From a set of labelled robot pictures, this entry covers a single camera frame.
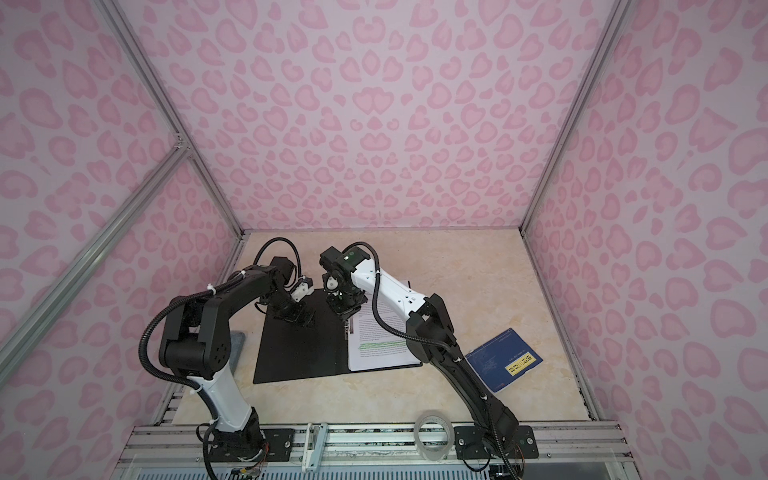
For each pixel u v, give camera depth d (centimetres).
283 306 81
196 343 50
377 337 92
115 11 69
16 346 50
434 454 72
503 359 86
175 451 76
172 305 51
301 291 90
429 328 58
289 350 89
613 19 71
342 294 77
